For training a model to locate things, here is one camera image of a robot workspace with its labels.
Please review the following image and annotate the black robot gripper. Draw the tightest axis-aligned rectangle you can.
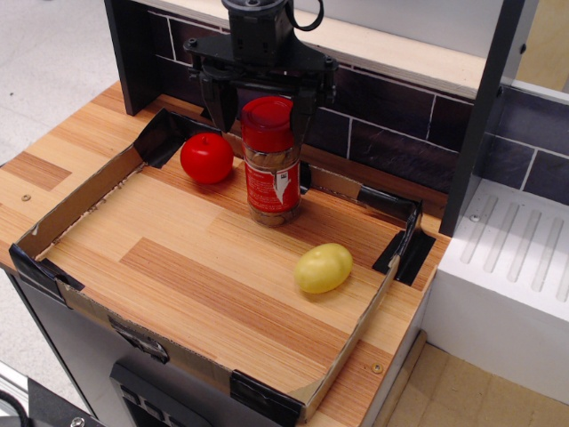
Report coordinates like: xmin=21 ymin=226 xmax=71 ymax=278
xmin=183 ymin=8 xmax=338 ymax=145

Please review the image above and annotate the red-lidded basil spice bottle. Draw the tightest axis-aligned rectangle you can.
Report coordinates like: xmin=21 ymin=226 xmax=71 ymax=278
xmin=241 ymin=96 xmax=301 ymax=227

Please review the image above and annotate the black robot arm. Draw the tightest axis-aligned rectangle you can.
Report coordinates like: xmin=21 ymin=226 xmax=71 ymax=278
xmin=183 ymin=0 xmax=339 ymax=144

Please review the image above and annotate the cardboard fence with black tape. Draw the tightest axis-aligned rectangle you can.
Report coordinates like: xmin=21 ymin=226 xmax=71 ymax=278
xmin=1 ymin=106 xmax=447 ymax=426

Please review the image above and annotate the red toy tomato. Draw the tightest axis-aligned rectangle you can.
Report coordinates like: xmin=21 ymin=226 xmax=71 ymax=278
xmin=180 ymin=133 xmax=234 ymax=184

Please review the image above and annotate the yellow toy potato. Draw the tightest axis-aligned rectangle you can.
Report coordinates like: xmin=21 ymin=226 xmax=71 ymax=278
xmin=293 ymin=243 xmax=353 ymax=294

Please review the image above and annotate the white toy sink drainboard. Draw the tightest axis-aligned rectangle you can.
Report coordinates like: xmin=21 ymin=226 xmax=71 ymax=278
xmin=422 ymin=180 xmax=568 ymax=402

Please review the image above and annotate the black toy oven panel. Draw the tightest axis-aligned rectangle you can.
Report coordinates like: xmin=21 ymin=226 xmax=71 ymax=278
xmin=108 ymin=360 xmax=223 ymax=427

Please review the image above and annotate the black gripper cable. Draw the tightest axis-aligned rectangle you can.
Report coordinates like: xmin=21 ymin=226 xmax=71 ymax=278
xmin=288 ymin=0 xmax=325 ymax=33

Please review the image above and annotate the dark grey left shelf post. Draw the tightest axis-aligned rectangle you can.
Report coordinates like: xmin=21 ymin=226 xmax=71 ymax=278
xmin=104 ymin=0 xmax=161 ymax=116

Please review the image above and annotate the dark grey shelf post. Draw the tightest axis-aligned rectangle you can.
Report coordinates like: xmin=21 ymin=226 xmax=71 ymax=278
xmin=439 ymin=1 xmax=525 ymax=237
xmin=104 ymin=0 xmax=161 ymax=116

